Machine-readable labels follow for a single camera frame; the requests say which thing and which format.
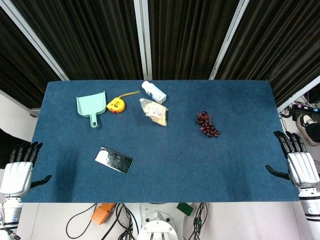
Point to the blue table cloth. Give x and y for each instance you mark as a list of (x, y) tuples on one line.
[(160, 142)]

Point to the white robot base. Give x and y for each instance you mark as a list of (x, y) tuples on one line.
[(158, 222)]

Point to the blue smartphone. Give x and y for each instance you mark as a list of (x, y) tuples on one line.
[(114, 160)]

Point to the yellow tape measure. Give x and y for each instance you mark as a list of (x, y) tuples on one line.
[(116, 105)]

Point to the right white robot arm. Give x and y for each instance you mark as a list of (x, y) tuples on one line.
[(309, 205)]

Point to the white blue bottle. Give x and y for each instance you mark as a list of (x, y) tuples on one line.
[(153, 92)]

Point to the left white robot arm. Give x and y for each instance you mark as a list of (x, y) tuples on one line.
[(10, 212)]

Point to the white frame post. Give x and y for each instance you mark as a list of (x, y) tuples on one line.
[(230, 40), (143, 40), (33, 37)]

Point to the dark pleated curtain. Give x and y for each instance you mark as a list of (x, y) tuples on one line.
[(95, 37)]

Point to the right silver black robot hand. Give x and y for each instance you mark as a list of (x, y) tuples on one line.
[(301, 167)]

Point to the mint green plastic dustpan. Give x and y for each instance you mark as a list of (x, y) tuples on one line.
[(91, 106)]

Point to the clear bag of snacks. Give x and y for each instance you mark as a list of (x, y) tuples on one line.
[(155, 111)]

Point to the black power strip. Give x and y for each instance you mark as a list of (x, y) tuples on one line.
[(303, 110)]

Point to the orange device box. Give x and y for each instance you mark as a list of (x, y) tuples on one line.
[(103, 212)]

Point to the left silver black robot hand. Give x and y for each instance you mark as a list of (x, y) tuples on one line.
[(15, 176)]

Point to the black white sneaker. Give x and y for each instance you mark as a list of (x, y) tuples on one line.
[(308, 127)]

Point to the bunch of red grapes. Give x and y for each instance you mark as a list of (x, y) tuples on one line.
[(207, 125)]

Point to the green block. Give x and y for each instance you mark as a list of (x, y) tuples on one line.
[(185, 208)]

